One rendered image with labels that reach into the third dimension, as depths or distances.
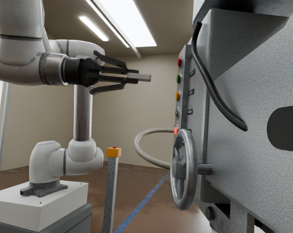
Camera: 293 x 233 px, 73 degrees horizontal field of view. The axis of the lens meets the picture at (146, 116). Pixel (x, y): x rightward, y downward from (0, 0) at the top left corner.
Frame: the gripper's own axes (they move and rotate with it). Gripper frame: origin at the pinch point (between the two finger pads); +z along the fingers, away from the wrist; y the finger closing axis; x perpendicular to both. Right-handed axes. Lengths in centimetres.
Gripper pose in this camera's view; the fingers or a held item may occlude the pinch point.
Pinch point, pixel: (138, 77)
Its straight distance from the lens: 58.9
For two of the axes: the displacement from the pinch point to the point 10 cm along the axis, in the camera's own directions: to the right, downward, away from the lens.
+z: 9.9, 0.8, 0.6
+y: -0.8, 10.0, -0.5
